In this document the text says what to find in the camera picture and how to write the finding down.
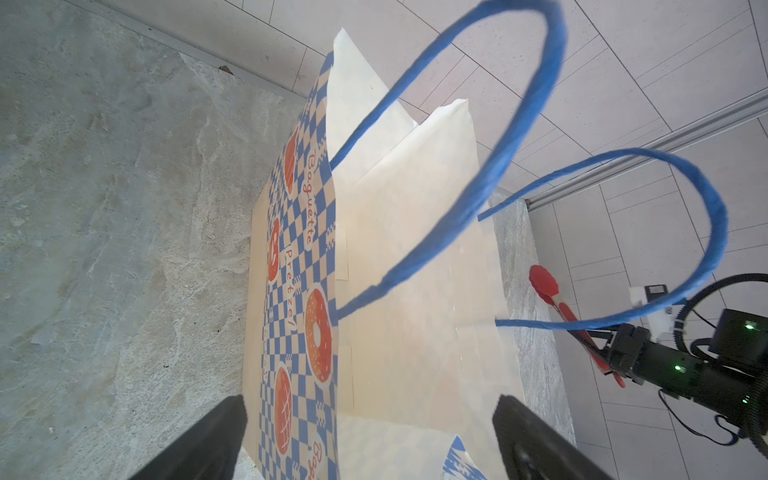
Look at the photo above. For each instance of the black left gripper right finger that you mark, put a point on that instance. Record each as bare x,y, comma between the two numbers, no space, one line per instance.
531,449

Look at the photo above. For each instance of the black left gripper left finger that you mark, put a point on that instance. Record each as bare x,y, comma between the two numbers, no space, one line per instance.
207,450

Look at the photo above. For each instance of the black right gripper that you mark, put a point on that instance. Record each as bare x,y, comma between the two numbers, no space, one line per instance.
632,354

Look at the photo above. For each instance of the blue checkered paper bag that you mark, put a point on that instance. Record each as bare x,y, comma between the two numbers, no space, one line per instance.
479,189

